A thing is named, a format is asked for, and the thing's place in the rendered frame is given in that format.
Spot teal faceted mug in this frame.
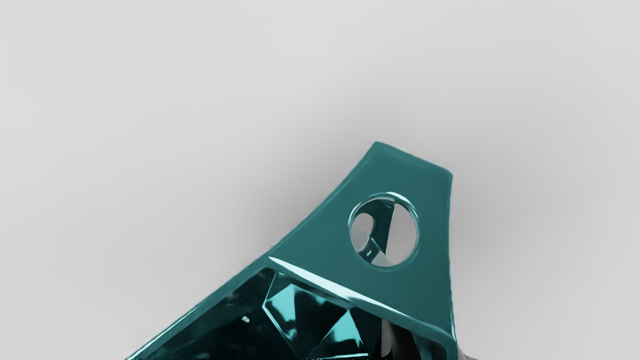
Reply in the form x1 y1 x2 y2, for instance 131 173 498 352
125 141 459 360

